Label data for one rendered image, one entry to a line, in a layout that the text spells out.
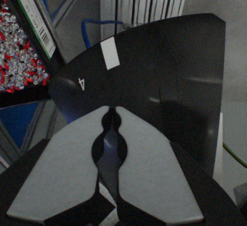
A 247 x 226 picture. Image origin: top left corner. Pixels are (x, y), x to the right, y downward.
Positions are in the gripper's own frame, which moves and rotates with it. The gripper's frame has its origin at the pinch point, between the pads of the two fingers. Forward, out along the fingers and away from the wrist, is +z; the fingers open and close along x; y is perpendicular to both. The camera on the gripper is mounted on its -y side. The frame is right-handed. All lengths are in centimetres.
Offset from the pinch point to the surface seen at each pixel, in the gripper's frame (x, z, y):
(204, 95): 7.8, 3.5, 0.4
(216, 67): 8.8, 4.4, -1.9
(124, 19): 3, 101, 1
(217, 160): 25.0, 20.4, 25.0
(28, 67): -15.3, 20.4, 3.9
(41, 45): -11.7, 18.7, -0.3
